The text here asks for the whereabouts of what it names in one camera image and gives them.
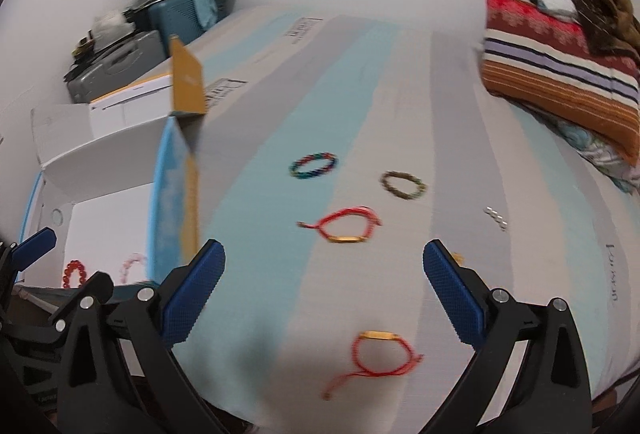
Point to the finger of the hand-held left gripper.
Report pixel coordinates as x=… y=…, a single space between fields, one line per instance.
x=92 y=289
x=34 y=245

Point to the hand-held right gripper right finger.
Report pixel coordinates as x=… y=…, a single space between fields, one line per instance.
x=452 y=296

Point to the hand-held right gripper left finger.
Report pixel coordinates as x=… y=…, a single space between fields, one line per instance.
x=192 y=296

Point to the white cardboard box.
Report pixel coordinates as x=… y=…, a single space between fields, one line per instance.
x=115 y=224

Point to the clear bead jewelry piece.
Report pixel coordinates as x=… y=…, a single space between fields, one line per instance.
x=496 y=217

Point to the striped bed mattress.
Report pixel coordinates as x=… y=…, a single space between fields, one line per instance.
x=280 y=124

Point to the grey suitcase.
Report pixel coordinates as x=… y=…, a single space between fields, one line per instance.
x=120 y=64

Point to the white plastic bag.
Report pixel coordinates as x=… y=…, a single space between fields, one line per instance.
x=110 y=22

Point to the striped folded blanket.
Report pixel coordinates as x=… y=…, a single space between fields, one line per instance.
x=550 y=64

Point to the teal suitcase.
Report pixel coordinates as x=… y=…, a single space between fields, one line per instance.
x=172 y=17

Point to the teal cloth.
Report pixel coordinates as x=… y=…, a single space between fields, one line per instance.
x=205 y=4

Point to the brown fur coat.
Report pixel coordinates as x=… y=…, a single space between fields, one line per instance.
x=605 y=9

